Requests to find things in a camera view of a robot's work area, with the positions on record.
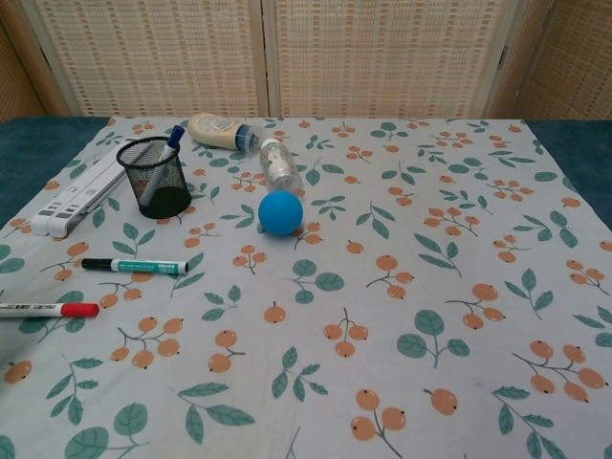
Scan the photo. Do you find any blue-capped marker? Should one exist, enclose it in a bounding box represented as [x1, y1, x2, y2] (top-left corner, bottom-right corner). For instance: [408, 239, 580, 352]
[138, 124, 186, 206]

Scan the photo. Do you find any teal whiteboard marker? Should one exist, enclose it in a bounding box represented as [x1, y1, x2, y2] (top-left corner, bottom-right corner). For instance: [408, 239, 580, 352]
[81, 257, 189, 277]

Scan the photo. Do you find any red marker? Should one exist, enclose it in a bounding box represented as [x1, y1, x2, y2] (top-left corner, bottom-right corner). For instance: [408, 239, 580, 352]
[0, 301, 100, 319]

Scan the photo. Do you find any black mesh pen cup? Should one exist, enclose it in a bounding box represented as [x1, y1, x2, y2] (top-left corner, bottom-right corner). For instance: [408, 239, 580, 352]
[117, 136, 193, 220]

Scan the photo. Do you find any blue ball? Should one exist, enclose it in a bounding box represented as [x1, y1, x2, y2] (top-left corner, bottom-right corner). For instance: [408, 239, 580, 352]
[257, 190, 305, 237]

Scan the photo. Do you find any clear plastic bottle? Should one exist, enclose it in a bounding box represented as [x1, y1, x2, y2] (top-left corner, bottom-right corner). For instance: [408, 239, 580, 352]
[259, 138, 306, 198]

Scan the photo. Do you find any floral patterned tablecloth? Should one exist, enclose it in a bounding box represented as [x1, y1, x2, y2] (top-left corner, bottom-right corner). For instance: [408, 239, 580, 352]
[0, 116, 612, 459]

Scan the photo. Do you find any beige mayonnaise squeeze bottle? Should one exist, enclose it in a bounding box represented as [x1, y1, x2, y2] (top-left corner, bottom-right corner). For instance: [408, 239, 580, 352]
[186, 113, 262, 153]

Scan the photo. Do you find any bamboo folding screen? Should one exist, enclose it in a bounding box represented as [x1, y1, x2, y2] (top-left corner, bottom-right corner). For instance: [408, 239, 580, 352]
[0, 0, 612, 124]

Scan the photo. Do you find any white folded stand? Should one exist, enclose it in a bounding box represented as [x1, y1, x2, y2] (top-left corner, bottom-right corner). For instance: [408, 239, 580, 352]
[31, 151, 130, 238]

